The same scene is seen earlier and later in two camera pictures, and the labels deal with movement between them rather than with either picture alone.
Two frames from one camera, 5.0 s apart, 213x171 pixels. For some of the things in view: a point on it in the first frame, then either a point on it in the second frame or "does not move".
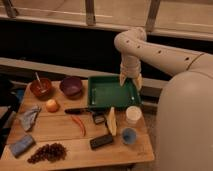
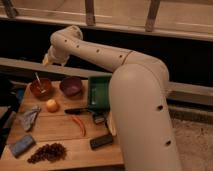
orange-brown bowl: x=42 y=88 does not move
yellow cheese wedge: x=111 y=122 does not move
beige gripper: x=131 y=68 -> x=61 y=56
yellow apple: x=52 y=105 does not move
